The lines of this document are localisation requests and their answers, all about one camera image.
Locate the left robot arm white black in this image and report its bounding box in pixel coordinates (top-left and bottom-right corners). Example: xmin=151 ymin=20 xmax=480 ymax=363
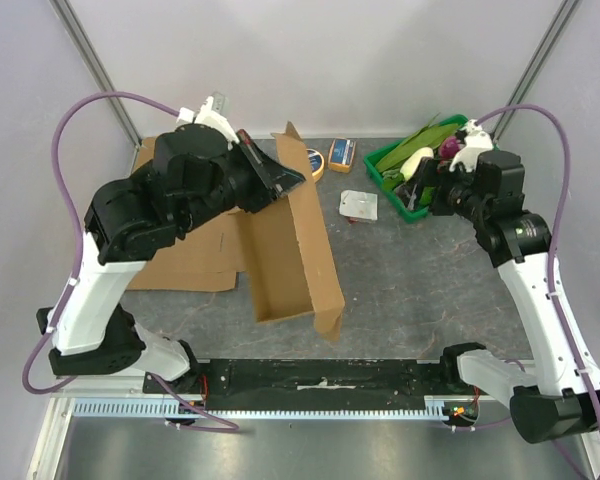
xmin=38 ymin=123 xmax=305 ymax=393

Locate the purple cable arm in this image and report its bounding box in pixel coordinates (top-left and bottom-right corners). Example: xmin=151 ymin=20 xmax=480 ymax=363
xmin=442 ymin=103 xmax=600 ymax=480
xmin=22 ymin=91 xmax=241 ymax=431

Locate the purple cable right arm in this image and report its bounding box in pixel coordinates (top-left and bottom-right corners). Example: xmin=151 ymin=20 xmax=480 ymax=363
xmin=442 ymin=103 xmax=600 ymax=480

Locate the aluminium frame post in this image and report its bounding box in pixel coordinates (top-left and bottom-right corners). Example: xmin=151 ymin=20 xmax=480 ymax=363
xmin=489 ymin=0 xmax=581 ymax=151
xmin=49 ymin=0 xmax=142 ymax=148

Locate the grey slotted cable duct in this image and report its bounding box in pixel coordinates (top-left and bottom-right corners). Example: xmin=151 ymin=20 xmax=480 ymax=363
xmin=72 ymin=397 xmax=460 ymax=421

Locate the green plastic tray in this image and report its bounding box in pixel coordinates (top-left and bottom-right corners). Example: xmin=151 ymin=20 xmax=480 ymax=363
xmin=363 ymin=114 xmax=468 ymax=223

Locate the yellow tape roll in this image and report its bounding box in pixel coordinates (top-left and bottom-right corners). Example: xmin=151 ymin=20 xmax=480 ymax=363
xmin=307 ymin=148 xmax=325 ymax=182

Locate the green leafy vegetable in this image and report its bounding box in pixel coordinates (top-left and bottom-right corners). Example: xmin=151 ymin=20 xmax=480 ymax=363
xmin=376 ymin=116 xmax=467 ymax=191

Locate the aluminium frame post right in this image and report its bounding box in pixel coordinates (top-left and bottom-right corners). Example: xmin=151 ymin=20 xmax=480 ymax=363
xmin=489 ymin=0 xmax=581 ymax=151

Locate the brown cardboard box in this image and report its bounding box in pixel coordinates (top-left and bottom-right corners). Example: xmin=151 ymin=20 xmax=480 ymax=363
xmin=235 ymin=122 xmax=345 ymax=342

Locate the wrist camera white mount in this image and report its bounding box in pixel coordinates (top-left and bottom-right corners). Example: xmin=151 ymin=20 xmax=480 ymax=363
xmin=449 ymin=119 xmax=494 ymax=173
xmin=176 ymin=92 xmax=240 ymax=149

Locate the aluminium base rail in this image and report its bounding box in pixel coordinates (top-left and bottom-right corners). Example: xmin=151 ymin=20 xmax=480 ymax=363
xmin=49 ymin=357 xmax=149 ymax=399

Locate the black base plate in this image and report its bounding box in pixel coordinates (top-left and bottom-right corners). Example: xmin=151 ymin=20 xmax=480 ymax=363
xmin=170 ymin=359 xmax=475 ymax=407

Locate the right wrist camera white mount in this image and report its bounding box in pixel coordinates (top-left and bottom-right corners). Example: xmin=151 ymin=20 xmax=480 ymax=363
xmin=449 ymin=119 xmax=494 ymax=173

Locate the flat cardboard sheet on left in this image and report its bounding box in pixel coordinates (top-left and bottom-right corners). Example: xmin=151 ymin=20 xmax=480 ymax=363
xmin=122 ymin=136 xmax=254 ymax=292

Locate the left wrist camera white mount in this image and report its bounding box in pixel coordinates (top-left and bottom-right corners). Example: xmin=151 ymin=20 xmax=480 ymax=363
xmin=176 ymin=92 xmax=240 ymax=149

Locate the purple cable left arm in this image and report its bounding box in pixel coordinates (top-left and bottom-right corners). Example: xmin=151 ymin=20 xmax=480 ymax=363
xmin=22 ymin=91 xmax=241 ymax=431

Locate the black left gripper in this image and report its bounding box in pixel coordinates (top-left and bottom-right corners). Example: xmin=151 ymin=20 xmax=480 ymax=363
xmin=182 ymin=129 xmax=307 ymax=233

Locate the clear plastic bag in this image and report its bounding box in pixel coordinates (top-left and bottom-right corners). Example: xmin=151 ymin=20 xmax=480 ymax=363
xmin=338 ymin=190 xmax=378 ymax=223

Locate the purple onion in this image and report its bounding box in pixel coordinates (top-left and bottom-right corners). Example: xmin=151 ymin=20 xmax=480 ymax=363
xmin=438 ymin=136 xmax=462 ymax=160

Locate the yellow sponge block blue label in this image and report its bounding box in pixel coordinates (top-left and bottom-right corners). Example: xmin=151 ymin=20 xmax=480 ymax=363
xmin=327 ymin=138 xmax=356 ymax=173

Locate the aluminium frame post left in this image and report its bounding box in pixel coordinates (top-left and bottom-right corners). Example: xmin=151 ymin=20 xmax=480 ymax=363
xmin=49 ymin=0 xmax=142 ymax=148

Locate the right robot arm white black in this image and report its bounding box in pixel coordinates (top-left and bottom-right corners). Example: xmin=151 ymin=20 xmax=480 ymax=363
xmin=409 ymin=150 xmax=600 ymax=443

